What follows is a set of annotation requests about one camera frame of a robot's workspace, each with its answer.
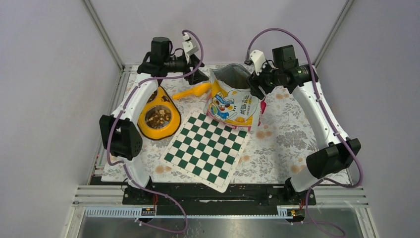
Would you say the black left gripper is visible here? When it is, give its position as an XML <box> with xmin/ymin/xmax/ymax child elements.
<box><xmin>163</xmin><ymin>52</ymin><xmax>209</xmax><ymax>84</ymax></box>

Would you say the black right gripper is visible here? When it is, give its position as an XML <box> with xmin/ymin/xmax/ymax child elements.
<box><xmin>246</xmin><ymin>58</ymin><xmax>283</xmax><ymax>100</ymax></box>

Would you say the yellow plastic scoop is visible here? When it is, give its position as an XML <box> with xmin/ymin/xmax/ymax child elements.
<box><xmin>172</xmin><ymin>83</ymin><xmax>211</xmax><ymax>100</ymax></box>

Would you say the pet food bag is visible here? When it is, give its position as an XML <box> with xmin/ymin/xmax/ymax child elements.
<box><xmin>204</xmin><ymin>63</ymin><xmax>266</xmax><ymax>131</ymax></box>

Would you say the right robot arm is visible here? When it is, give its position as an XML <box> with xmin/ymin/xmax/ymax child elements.
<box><xmin>245</xmin><ymin>45</ymin><xmax>361</xmax><ymax>204</ymax></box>

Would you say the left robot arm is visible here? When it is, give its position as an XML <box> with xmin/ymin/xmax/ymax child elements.
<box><xmin>99</xmin><ymin>30</ymin><xmax>204</xmax><ymax>204</ymax></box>

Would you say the yellow double pet bowl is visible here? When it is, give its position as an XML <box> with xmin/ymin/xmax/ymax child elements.
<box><xmin>138</xmin><ymin>86</ymin><xmax>181</xmax><ymax>140</ymax></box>

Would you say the floral tablecloth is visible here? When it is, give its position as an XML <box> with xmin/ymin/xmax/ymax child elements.
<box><xmin>101</xmin><ymin>64</ymin><xmax>352</xmax><ymax>185</ymax></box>

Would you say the green white chessboard mat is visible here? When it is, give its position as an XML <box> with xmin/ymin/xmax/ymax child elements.
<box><xmin>160</xmin><ymin>109</ymin><xmax>250</xmax><ymax>193</ymax></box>

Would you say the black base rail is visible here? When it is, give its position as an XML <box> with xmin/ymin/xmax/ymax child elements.
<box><xmin>122</xmin><ymin>178</ymin><xmax>317</xmax><ymax>207</ymax></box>

